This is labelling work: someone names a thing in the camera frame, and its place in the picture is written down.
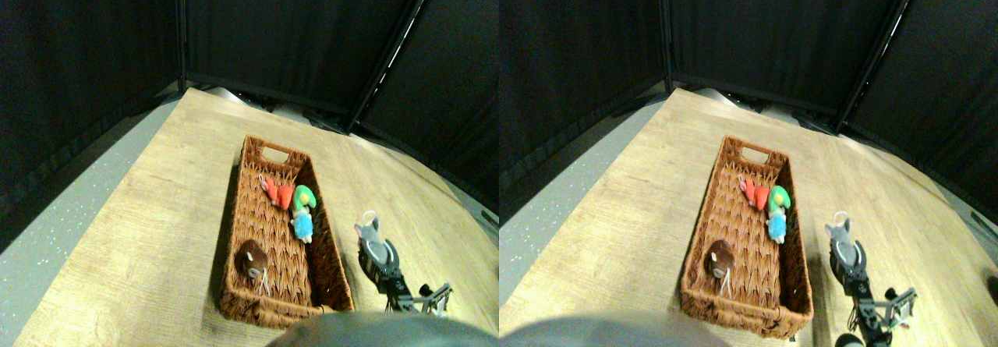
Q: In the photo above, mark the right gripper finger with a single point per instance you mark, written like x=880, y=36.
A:
x=838, y=264
x=863, y=259
x=368, y=263
x=395, y=258

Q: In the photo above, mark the grey plush toy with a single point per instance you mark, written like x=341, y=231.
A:
x=368, y=234
x=840, y=235

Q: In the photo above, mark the pale blue white plush toy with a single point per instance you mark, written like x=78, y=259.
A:
x=777, y=227
x=302, y=226

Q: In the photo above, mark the brown plush toy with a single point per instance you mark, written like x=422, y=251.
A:
x=249, y=257
x=717, y=258

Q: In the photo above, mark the brown wicker basket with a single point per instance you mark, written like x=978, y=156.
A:
x=756, y=285
x=281, y=285

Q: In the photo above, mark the green plush toy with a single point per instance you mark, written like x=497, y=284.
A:
x=780, y=198
x=304, y=197

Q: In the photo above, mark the orange plush toy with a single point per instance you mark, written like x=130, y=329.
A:
x=281, y=196
x=758, y=196

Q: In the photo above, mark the grey curtain stand foot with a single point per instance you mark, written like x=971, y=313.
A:
x=320, y=121

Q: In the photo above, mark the black curtain stand pole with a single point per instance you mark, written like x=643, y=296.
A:
x=181, y=35
x=358, y=105
x=663, y=35
x=847, y=105

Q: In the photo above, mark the black bracket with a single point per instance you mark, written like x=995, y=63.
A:
x=904, y=297
x=440, y=292

